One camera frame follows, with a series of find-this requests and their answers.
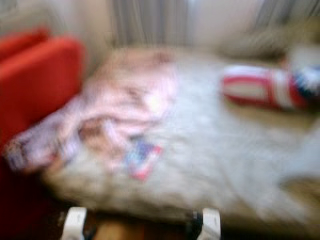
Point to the colourful book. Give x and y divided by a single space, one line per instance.
144 159

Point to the pink cartoon print blanket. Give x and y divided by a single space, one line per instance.
125 105

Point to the bed with grey floral sheet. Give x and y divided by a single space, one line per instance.
220 160

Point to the grey pillow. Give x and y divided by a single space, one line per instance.
255 44

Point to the red cushion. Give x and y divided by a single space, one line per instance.
20 42
35 85

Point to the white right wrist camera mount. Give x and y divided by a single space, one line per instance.
211 225

